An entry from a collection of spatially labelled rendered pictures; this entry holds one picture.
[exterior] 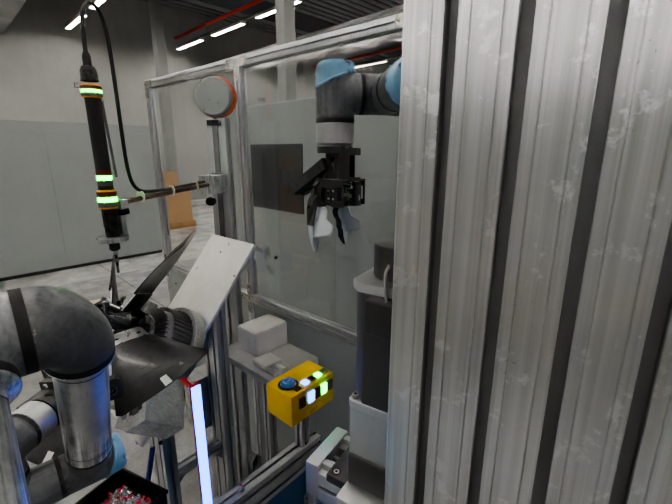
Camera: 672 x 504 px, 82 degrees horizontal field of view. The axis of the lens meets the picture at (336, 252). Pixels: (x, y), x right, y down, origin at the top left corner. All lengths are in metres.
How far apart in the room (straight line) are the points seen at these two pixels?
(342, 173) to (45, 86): 12.93
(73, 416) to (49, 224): 5.96
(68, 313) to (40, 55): 13.10
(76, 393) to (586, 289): 0.68
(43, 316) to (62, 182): 6.07
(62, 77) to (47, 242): 7.63
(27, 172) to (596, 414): 6.53
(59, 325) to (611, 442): 0.59
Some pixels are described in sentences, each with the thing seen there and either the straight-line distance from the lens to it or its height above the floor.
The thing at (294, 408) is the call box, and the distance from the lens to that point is 1.07.
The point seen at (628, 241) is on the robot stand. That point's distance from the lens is 0.28.
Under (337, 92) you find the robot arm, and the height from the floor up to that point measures 1.77.
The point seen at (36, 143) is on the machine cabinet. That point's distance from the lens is 6.61.
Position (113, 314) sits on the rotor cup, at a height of 1.24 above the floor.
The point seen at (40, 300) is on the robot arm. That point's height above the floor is 1.49.
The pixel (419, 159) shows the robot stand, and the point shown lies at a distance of 0.29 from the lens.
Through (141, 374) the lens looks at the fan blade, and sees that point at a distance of 1.05.
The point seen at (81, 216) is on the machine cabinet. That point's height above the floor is 0.75.
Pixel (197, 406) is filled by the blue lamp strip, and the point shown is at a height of 1.14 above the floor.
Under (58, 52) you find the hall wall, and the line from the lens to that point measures 13.75.
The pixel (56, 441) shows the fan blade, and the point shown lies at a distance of 1.28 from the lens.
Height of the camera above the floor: 1.67
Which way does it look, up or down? 15 degrees down
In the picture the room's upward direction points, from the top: straight up
